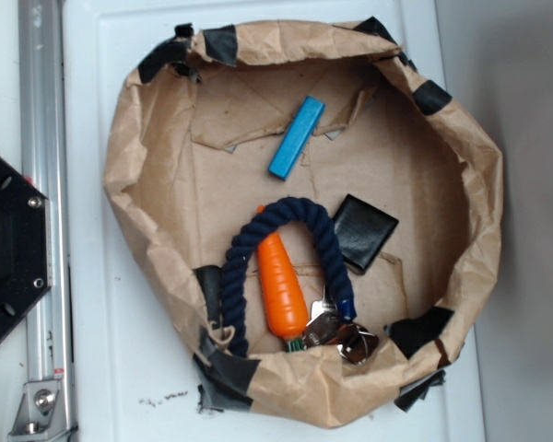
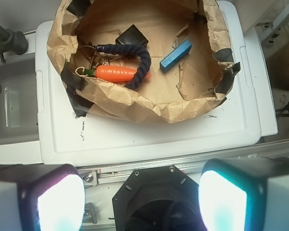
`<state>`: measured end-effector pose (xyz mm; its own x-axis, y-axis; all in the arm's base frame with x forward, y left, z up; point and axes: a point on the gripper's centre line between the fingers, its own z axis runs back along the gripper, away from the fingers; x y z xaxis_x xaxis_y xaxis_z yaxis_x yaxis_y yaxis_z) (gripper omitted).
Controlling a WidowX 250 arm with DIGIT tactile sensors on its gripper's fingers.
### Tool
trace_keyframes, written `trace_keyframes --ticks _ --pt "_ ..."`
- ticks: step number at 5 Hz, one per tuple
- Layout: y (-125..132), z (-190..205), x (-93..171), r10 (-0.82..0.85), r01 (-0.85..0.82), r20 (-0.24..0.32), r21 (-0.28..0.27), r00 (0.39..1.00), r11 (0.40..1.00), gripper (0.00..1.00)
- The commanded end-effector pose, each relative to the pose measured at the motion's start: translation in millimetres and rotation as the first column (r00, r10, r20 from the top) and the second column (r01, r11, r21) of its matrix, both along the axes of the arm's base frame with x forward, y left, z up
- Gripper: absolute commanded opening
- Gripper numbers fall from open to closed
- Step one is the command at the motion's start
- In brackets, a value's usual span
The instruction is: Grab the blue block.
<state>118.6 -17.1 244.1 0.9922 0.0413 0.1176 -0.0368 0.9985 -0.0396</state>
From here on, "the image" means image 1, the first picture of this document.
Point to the blue rectangular block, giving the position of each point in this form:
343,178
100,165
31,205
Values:
296,137

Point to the brown paper bag bin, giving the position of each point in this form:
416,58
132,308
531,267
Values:
196,126

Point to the orange plastic carrot toy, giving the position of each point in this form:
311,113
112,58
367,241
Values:
285,308

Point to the black square pad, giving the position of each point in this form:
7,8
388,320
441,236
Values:
362,230

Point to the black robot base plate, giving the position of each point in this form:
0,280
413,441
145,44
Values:
24,274

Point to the aluminium extrusion rail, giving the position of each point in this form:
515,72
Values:
42,105

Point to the metal corner bracket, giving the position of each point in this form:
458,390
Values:
42,413

